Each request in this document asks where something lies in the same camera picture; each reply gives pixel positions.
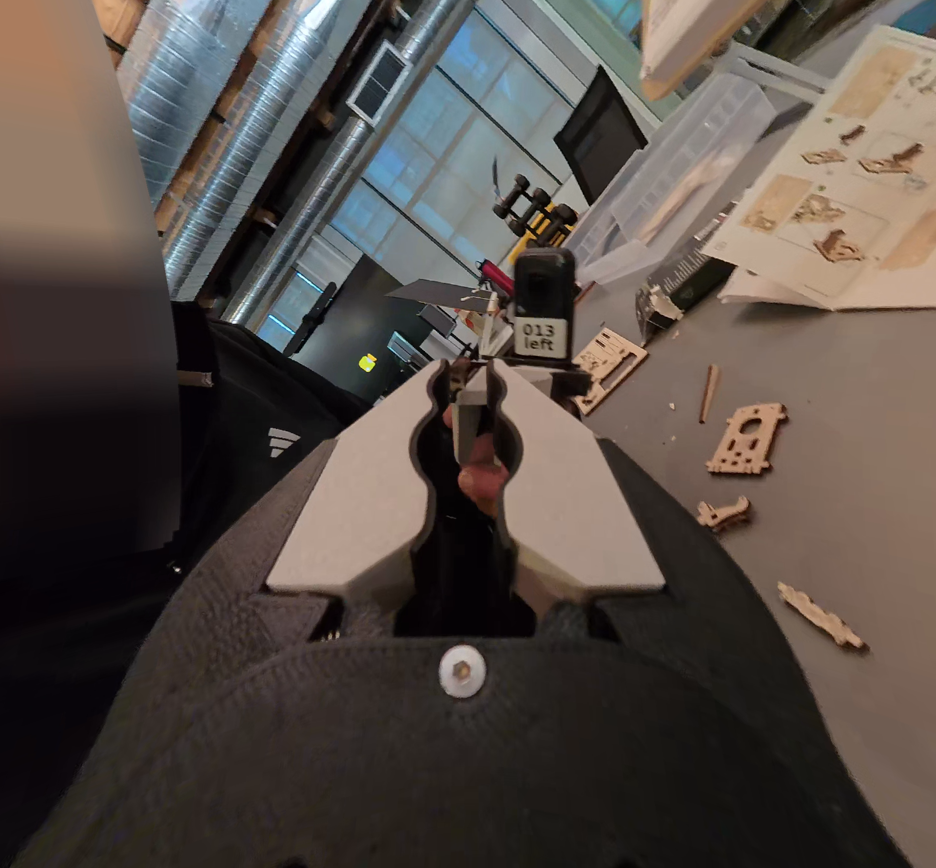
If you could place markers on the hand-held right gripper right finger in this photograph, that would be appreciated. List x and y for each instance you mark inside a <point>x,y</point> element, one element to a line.
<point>578,517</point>

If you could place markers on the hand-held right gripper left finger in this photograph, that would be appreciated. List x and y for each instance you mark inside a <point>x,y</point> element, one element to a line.
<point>344,517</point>

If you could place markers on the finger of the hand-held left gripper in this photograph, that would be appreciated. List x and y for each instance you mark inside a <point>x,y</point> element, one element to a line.
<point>537,378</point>
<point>468,429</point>

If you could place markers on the small wooden model part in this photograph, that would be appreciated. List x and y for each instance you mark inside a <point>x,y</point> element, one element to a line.
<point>720,515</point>

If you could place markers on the person's left hand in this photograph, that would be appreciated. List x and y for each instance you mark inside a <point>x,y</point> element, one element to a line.
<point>482,480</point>

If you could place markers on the red cylinder bottle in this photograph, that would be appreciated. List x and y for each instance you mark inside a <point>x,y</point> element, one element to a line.
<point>497,276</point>

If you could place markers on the clear plastic bin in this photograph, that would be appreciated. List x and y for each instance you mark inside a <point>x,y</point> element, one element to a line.
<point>702,151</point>
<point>592,254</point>

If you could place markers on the wooden part sheet fragment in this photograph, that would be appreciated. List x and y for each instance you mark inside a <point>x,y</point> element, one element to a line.
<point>614,363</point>

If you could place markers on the rack of black dumbbells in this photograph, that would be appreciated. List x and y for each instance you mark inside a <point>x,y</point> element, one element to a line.
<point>512,206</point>

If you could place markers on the person's black jacket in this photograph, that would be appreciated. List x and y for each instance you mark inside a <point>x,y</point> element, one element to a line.
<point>292,407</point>

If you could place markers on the black cardboard box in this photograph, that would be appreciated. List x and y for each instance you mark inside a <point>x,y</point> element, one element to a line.
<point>687,290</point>

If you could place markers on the large black display screen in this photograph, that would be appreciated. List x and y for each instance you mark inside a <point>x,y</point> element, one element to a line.
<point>344,327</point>

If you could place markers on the square wooden plate with hole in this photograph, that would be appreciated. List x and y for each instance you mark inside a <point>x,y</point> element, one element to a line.
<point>731,455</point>

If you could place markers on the thin wooden stick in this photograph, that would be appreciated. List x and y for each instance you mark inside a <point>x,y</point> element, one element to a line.
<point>708,396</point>

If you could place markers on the black video bar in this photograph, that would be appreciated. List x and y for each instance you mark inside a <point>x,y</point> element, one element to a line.
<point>314,312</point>

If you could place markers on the long notched wooden part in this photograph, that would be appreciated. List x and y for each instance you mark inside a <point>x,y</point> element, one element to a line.
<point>819,616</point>

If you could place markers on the white vent grille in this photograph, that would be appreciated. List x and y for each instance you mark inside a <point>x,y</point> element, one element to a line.
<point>376,82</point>

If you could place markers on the white stand with wooden board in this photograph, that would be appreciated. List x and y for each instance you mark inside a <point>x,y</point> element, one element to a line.
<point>702,56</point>

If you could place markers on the instruction booklet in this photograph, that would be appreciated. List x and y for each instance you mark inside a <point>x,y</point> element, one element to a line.
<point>841,225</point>

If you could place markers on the silver ventilation duct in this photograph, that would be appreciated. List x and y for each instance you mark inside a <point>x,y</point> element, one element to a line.
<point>329,151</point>
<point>219,64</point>

